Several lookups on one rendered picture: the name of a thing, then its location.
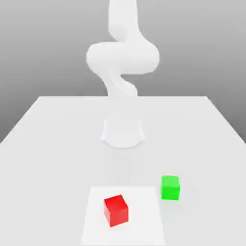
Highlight small green cube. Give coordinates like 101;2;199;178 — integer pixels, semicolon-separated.
160;175;181;201

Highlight small red cube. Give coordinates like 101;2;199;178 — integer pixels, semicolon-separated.
103;194;129;228

